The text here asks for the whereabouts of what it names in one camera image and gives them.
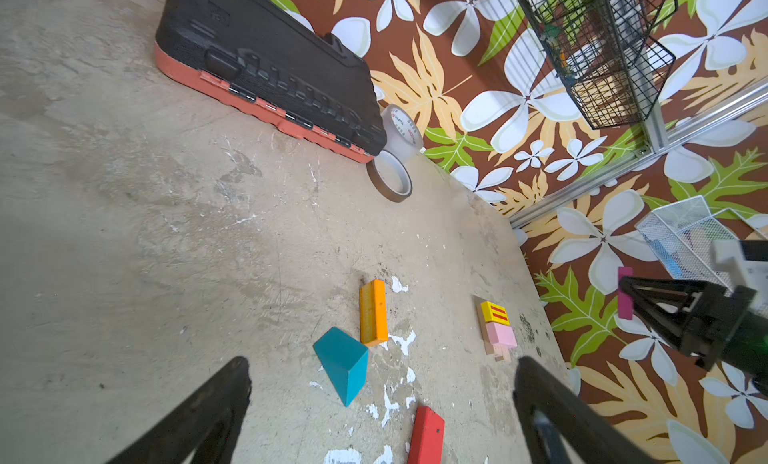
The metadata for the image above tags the brown tape roll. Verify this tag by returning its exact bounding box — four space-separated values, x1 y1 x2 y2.
366 150 413 203

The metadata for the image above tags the teal triangular block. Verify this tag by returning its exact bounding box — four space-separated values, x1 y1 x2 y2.
313 327 369 407

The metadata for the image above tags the pink rectangular block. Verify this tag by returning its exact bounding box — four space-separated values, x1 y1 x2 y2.
485 322 518 349

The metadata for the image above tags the yellow red striped block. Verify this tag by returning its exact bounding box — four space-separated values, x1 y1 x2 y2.
480 301 510 326

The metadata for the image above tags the black wire wall basket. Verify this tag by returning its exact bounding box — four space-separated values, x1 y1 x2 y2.
518 0 679 129

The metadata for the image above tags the magenta block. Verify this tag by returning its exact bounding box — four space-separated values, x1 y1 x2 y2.
617 266 634 321

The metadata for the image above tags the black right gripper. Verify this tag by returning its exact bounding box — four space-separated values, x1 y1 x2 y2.
620 277 767 371

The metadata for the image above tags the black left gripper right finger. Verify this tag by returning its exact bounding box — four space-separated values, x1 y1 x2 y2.
513 356 654 463

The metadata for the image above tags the orange rectangular block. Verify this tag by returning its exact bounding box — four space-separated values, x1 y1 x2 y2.
359 280 389 347

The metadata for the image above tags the white mesh basket right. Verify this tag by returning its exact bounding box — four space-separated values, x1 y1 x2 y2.
635 196 767 289

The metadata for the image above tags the black red tool case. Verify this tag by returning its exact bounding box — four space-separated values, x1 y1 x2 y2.
155 0 387 164

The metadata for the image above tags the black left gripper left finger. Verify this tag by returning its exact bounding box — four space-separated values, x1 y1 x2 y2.
110 356 252 463

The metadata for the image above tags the clear tape roll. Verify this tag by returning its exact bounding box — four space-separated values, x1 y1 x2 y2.
381 105 424 164

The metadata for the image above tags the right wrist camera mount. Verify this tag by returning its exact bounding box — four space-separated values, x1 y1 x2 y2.
711 240 767 318

